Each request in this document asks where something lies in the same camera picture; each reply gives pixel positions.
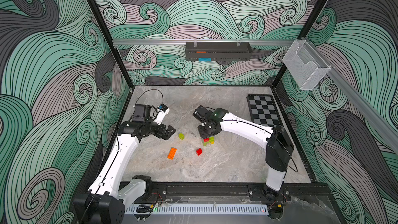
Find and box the large lime 2x4 brick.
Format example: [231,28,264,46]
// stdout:
[203,136,215,147]

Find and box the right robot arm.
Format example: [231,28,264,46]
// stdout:
[193,105,294,201]

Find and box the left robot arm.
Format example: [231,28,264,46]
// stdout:
[73,104,176,224]

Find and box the orange 2x4 brick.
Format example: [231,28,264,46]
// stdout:
[167,147,177,160]

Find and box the checkerboard mat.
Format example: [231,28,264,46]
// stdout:
[247,94,285,128]

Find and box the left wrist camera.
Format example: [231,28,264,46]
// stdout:
[154,104,170,125]

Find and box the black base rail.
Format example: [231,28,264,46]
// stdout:
[136,181,332,203]

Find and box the black wall tray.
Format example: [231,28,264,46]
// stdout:
[185,42,252,62]

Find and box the white slotted cable duct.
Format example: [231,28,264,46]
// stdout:
[124,204,268,216]

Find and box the aluminium wall rail back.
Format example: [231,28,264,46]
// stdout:
[113,38,294,46]

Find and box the aluminium wall rail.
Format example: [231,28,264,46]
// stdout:
[113,38,294,46]
[300,37,398,153]

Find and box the clear plastic wall bin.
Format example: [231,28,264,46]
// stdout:
[283,39,331,91]

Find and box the aluminium wall rail right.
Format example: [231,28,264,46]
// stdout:
[300,37,398,153]

